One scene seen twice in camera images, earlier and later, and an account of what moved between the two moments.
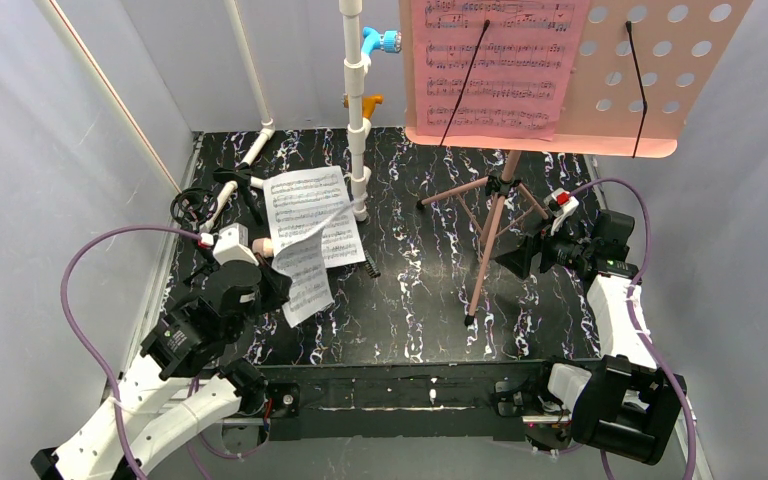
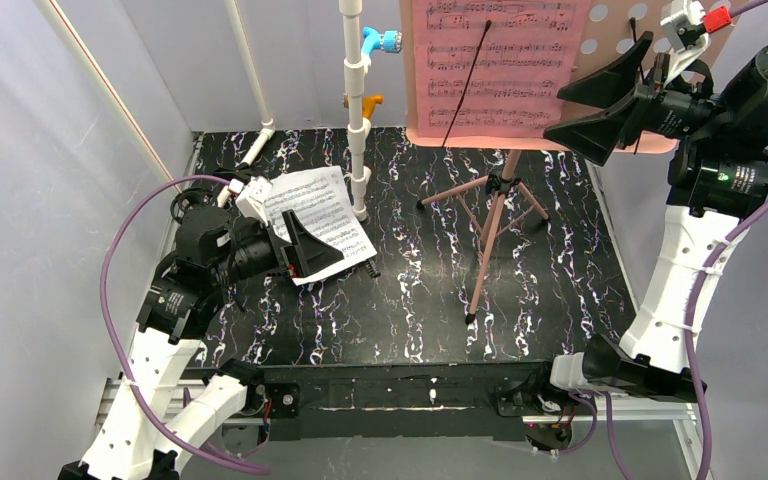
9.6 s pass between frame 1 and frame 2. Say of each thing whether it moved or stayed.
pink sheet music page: stayed
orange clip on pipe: stayed
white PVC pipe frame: stayed
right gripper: moved
